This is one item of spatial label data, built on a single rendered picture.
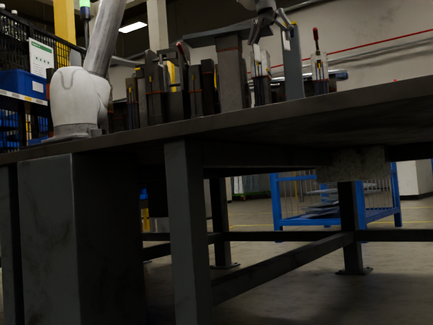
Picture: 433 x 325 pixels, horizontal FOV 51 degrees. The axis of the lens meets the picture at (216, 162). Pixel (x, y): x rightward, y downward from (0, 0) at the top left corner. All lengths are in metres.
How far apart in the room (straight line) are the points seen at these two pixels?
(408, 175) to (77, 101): 8.56
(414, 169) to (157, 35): 6.01
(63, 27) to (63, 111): 1.71
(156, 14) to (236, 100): 8.61
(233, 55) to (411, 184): 8.05
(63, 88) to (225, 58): 0.67
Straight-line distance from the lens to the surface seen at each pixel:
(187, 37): 1.98
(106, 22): 1.95
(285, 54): 1.89
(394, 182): 4.83
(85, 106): 1.67
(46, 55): 2.99
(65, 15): 3.36
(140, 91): 2.18
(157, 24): 10.35
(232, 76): 1.91
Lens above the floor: 0.51
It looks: 3 degrees up
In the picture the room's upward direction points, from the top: 4 degrees counter-clockwise
